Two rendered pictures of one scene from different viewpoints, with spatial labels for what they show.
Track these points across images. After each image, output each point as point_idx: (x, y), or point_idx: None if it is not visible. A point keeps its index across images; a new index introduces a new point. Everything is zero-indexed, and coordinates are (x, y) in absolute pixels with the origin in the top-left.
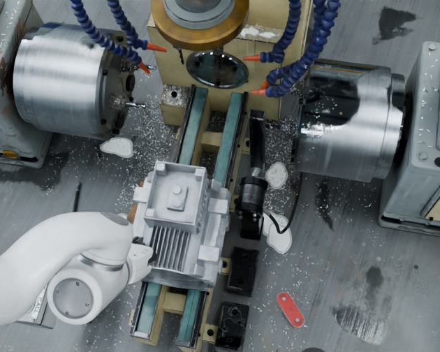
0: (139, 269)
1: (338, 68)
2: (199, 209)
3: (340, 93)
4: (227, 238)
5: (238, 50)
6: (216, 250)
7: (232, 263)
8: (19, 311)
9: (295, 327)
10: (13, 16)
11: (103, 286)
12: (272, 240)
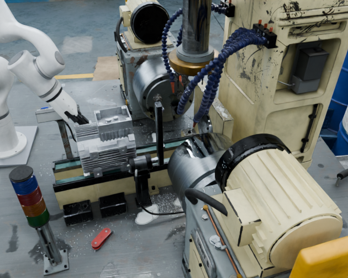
0: (57, 103)
1: (226, 143)
2: (110, 129)
3: (208, 145)
4: (131, 195)
5: (212, 116)
6: (95, 150)
7: (112, 194)
8: None
9: (91, 246)
10: (168, 51)
11: (24, 63)
12: (141, 214)
